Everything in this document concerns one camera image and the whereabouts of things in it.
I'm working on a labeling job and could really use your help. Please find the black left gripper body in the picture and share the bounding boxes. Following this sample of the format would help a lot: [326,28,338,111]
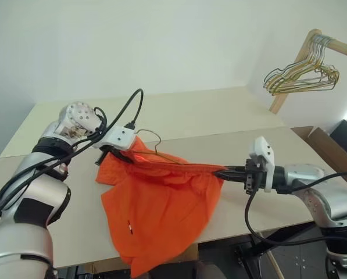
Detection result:
[95,146,117,167]

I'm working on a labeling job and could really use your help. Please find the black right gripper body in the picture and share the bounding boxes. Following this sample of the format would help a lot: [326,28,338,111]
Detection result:
[242,158,267,195]

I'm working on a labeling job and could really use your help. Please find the olive wire clothes hanger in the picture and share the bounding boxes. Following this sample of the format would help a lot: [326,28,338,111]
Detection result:
[134,128,220,169]

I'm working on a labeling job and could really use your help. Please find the orange shorts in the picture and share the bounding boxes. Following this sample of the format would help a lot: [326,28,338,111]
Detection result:
[95,136,225,277]

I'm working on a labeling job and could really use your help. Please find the wooden clothes rack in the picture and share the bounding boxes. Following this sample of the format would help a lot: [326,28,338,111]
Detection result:
[268,28,347,115]

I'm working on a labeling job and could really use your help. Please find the brown cardboard box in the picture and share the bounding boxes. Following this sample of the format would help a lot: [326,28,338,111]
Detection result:
[291,125,347,189]

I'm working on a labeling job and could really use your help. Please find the wooden stick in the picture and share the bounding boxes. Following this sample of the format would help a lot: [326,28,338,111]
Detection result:
[267,250,282,279]

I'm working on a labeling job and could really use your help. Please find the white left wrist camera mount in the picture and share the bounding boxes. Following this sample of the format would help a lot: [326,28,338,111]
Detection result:
[99,125,137,152]

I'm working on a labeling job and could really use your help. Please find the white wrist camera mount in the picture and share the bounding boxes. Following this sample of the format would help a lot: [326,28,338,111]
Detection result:
[248,136,276,193]
[99,125,137,152]

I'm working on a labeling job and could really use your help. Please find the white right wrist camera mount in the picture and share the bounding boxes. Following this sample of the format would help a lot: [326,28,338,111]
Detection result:
[248,136,276,193]

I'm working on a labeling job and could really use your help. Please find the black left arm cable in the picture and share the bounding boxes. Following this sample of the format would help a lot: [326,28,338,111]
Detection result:
[0,88,145,233]

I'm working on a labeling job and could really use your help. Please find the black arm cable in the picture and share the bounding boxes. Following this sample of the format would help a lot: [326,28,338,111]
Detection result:
[244,171,347,245]
[0,88,145,233]

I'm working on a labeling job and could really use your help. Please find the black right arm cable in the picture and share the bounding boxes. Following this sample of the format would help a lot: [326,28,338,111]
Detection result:
[244,171,347,245]

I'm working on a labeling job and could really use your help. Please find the black metal table frame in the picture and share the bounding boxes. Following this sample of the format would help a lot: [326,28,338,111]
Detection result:
[234,225,328,262]

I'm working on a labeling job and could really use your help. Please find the bunch of wire hangers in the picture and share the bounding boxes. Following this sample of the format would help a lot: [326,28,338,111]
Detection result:
[264,36,341,96]

